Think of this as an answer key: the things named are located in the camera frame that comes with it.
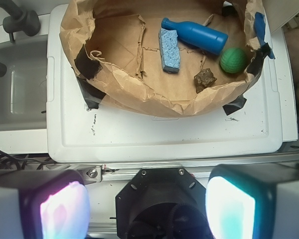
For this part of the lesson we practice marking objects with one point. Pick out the black tape right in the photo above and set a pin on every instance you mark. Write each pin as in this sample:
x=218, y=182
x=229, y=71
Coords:
x=235, y=105

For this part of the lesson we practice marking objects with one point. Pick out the blue plastic bottle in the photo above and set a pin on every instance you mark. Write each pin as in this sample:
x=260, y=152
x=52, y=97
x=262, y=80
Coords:
x=208, y=39

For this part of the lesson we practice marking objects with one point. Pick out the light blue sponge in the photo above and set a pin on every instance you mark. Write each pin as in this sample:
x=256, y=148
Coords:
x=169, y=50

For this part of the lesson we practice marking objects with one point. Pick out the aluminium frame rail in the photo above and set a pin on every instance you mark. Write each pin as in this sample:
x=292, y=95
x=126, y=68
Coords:
x=200, y=168

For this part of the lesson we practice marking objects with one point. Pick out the black tape left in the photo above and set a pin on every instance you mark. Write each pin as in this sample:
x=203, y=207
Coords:
x=88, y=69

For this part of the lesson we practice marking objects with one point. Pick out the grey plastic tub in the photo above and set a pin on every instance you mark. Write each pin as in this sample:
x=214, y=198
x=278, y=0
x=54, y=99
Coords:
x=23, y=87

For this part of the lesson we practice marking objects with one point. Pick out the green ball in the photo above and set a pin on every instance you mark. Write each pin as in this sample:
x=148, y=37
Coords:
x=233, y=60

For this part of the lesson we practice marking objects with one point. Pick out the blue tape strip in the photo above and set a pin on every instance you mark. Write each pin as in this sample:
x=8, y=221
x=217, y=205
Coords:
x=260, y=30

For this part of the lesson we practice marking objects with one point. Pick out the black tape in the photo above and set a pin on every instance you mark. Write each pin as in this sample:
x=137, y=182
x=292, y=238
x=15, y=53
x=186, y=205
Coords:
x=235, y=105
x=88, y=69

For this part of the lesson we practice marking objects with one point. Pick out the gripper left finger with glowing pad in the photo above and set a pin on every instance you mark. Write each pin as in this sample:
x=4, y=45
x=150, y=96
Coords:
x=49, y=204

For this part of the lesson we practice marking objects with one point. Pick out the brown paper bag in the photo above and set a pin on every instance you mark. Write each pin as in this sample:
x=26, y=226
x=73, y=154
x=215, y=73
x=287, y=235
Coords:
x=123, y=36

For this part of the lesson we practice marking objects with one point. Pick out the white plastic bin lid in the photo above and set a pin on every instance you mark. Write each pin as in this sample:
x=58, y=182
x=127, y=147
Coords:
x=78, y=134

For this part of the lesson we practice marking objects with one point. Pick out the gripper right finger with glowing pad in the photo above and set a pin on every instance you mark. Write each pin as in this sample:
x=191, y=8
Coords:
x=253, y=201

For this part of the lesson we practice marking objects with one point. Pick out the brown rock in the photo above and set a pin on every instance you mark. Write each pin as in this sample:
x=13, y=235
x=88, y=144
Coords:
x=204, y=79

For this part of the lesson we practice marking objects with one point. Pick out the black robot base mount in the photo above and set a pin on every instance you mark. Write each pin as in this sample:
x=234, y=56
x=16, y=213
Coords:
x=162, y=204

